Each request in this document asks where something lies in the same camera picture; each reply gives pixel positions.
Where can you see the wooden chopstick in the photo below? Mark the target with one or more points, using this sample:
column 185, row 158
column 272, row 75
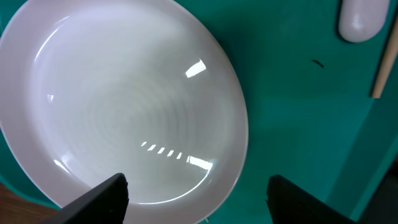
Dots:
column 387, row 62

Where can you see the teal serving tray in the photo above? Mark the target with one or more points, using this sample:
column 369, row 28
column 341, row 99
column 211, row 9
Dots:
column 310, row 116

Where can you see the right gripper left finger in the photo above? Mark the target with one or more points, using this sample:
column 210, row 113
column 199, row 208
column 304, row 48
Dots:
column 106, row 203

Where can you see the white round plate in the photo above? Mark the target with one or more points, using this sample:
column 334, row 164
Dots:
column 92, row 88

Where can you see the white plastic fork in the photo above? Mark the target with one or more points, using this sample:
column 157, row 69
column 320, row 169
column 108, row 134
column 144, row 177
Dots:
column 361, row 20

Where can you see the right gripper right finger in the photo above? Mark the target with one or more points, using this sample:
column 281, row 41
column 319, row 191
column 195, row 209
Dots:
column 289, row 204

